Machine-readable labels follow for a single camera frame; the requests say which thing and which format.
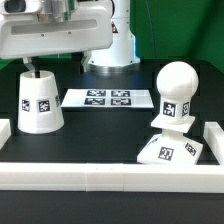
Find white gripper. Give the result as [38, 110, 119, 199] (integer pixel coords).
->
[0, 0, 113, 78]

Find white lamp shade cone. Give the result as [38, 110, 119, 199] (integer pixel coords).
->
[18, 70, 64, 134]

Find white lamp bulb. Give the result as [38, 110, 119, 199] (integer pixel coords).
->
[156, 61, 198, 124]

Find white lamp base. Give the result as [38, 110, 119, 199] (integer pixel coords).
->
[137, 115, 203, 166]

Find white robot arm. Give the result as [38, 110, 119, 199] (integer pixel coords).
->
[0, 0, 133, 78]

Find white tag sheet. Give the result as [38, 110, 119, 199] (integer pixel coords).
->
[62, 89, 154, 108]

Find white left fence block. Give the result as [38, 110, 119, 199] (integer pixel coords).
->
[0, 119, 11, 150]

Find white front fence wall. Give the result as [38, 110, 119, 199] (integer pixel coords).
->
[0, 162, 224, 193]

